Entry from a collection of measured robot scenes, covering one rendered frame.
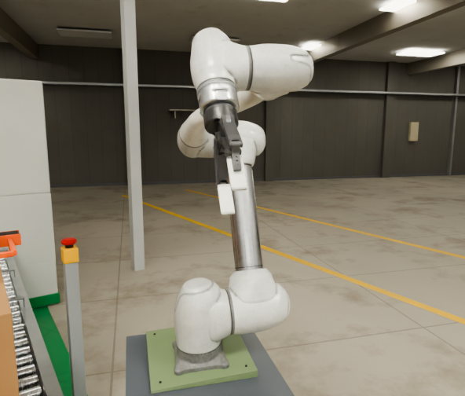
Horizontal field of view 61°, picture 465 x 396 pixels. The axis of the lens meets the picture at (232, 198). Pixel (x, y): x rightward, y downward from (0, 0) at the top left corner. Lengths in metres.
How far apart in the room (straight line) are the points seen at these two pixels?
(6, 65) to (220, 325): 11.94
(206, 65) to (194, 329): 0.82
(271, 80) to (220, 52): 0.13
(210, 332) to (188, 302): 0.12
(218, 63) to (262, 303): 0.80
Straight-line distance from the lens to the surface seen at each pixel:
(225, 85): 0.88
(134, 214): 4.52
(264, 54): 0.94
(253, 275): 1.36
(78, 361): 2.26
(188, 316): 1.32
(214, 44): 0.94
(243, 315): 1.35
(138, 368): 1.50
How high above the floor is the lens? 1.54
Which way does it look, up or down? 9 degrees down
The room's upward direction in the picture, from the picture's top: straight up
